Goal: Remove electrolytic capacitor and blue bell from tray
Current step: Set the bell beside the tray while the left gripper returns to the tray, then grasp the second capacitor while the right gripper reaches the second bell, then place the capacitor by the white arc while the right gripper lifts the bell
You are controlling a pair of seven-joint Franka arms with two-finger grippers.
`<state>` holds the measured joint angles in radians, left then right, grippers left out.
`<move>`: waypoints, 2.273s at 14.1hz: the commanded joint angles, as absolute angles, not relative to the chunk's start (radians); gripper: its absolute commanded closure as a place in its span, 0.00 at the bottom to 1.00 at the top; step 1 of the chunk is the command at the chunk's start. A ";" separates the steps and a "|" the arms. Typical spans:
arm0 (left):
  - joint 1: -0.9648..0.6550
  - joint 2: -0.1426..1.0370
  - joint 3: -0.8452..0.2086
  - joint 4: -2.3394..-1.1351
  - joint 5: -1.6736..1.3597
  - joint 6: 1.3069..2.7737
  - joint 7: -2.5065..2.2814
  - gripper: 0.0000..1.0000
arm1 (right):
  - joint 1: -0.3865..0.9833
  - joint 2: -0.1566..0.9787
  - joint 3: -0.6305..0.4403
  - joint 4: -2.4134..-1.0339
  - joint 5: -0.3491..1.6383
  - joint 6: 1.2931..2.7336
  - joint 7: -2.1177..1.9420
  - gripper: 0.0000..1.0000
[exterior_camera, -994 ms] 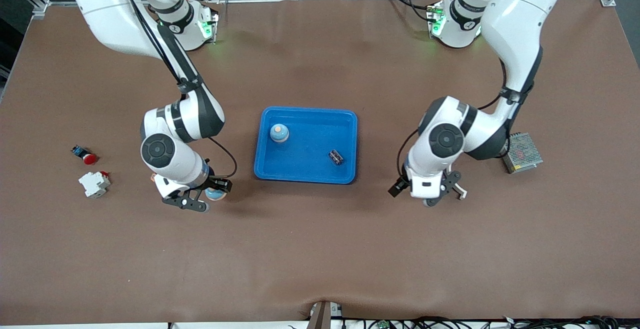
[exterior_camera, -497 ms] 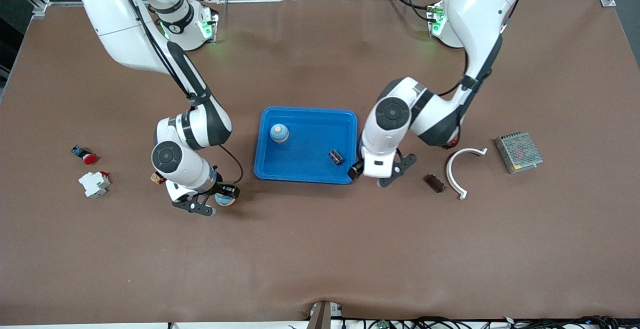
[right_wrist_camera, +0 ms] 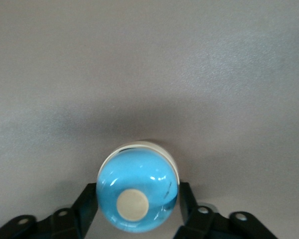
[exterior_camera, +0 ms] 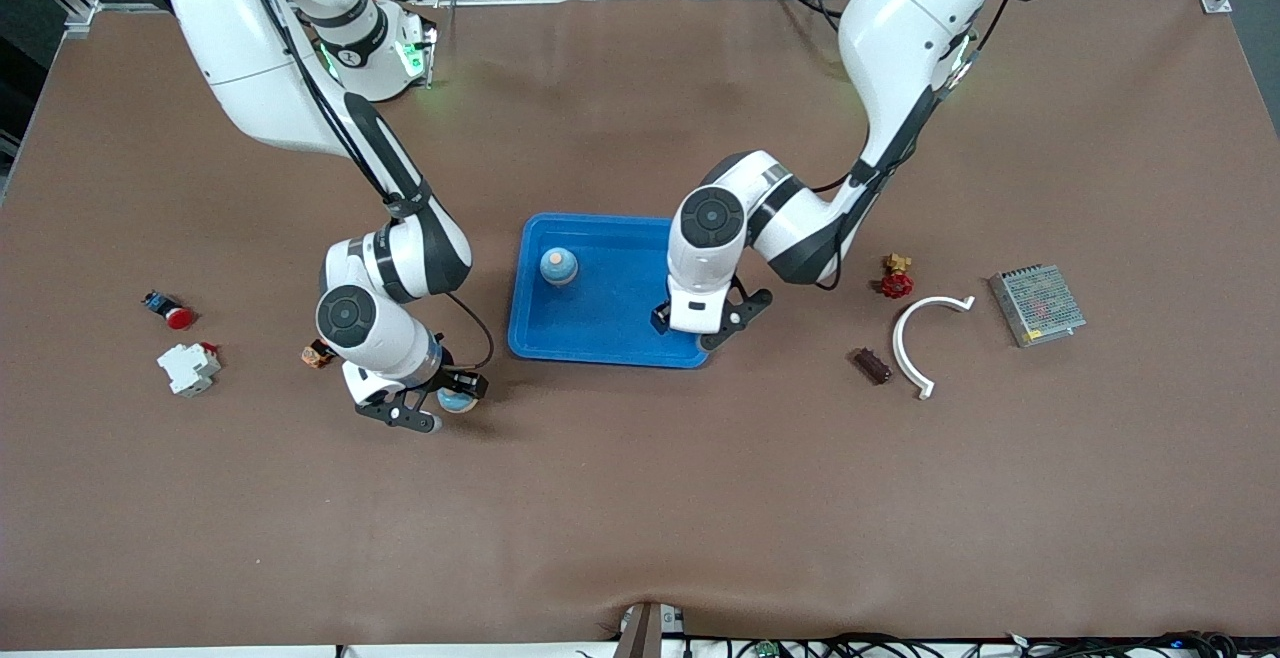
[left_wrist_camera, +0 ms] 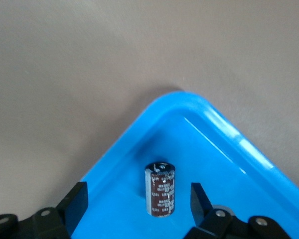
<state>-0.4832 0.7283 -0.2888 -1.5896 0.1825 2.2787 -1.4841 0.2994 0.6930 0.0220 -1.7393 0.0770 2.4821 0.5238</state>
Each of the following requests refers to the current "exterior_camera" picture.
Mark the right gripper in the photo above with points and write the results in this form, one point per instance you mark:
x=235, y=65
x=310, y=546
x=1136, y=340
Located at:
x=459, y=378

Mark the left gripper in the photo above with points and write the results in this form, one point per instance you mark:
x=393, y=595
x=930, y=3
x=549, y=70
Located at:
x=658, y=321

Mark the light blue service bell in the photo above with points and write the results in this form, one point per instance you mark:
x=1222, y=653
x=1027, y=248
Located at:
x=558, y=265
x=458, y=403

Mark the dark brown rectangular component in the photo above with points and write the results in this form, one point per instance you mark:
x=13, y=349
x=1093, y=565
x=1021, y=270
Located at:
x=872, y=366

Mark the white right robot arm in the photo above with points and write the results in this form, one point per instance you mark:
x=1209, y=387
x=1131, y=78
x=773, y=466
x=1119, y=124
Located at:
x=260, y=58

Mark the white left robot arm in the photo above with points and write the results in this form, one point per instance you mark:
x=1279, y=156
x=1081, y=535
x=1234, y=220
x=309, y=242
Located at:
x=900, y=38

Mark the blue plastic tray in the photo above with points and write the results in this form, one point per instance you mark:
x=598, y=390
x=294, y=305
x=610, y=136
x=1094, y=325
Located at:
x=600, y=328

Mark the orange black push button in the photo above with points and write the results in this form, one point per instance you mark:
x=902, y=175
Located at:
x=316, y=355

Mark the brass valve red handwheel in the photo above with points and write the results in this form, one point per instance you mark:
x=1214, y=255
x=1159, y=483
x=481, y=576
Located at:
x=897, y=278

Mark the white circuit breaker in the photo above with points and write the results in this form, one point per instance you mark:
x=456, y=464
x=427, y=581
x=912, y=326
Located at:
x=188, y=368

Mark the red emergency stop button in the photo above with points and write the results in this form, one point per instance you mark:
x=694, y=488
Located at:
x=172, y=311

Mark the metal mesh power supply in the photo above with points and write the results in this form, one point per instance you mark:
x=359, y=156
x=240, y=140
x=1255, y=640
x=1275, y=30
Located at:
x=1037, y=305

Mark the white curved plastic bracket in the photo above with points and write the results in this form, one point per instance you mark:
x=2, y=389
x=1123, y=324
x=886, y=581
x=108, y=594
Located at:
x=896, y=343

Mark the brown camera stand bracket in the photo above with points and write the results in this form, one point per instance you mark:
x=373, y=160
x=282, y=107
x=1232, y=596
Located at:
x=640, y=633

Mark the aluminium table edge rail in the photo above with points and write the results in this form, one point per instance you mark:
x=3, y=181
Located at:
x=600, y=0

